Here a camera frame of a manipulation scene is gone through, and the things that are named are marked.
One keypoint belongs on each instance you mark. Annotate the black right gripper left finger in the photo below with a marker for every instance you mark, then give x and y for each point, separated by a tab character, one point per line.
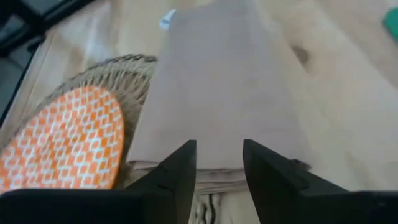
168	196

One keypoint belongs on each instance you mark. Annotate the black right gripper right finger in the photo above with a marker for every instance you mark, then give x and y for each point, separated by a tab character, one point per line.
280	193

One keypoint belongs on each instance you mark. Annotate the beige cloth napkin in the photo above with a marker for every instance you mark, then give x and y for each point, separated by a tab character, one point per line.
217	93

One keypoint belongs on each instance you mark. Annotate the orange patterned plate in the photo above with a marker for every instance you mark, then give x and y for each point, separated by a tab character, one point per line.
62	140

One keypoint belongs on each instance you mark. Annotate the round woven straw placemat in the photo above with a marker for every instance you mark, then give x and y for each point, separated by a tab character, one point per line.
130	81

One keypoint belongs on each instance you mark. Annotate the black aluminium table frame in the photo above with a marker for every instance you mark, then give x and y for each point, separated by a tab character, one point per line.
46	15

